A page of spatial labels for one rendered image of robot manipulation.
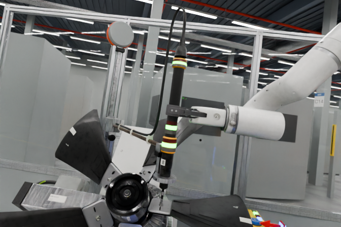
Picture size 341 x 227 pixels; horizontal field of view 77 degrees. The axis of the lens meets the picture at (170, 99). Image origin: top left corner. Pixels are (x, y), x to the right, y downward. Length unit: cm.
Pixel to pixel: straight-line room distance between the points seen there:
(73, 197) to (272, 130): 68
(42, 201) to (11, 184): 93
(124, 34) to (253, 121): 96
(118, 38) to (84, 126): 66
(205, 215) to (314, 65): 50
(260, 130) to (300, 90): 15
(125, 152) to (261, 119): 64
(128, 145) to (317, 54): 81
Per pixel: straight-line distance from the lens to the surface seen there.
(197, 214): 68
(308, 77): 69
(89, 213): 72
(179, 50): 66
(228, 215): 72
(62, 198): 89
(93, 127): 81
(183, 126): 80
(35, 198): 93
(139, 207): 64
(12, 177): 181
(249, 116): 64
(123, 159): 103
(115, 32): 135
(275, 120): 66
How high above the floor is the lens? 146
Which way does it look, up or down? 3 degrees up
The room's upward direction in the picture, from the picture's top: 8 degrees clockwise
